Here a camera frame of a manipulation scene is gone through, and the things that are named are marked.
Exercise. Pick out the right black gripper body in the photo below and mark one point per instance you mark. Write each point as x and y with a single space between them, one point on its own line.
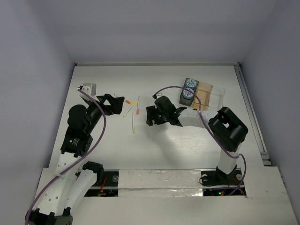
162 116

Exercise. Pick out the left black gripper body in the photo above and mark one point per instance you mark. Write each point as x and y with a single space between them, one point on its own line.
104 103

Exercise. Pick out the blue white round jar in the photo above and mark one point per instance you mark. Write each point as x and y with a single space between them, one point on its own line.
191 83

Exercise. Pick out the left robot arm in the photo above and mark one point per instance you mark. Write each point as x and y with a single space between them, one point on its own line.
57 201

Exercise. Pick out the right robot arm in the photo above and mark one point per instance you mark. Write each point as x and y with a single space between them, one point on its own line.
223 125

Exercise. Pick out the peach cap marker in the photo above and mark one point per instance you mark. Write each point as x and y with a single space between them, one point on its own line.
137 105

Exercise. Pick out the pale yellow cap marker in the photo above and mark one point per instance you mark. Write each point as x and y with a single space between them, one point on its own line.
133 123

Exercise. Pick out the dark grey plastic bin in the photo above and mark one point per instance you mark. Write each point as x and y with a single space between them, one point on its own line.
184 101

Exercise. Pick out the clear plastic bin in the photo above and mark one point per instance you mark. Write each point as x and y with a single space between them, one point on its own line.
216 98

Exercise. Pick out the silver taped strip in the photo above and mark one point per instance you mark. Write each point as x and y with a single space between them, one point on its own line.
160 183

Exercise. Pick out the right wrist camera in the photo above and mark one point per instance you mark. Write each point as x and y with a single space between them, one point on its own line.
158 95

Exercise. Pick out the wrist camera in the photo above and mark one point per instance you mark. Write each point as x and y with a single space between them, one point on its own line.
88 88
158 95

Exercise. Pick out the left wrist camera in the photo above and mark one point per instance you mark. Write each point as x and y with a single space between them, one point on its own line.
88 88

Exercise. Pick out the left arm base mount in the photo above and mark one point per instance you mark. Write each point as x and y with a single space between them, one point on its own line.
108 187

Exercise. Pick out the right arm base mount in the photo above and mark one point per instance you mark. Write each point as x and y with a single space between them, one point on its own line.
216 183

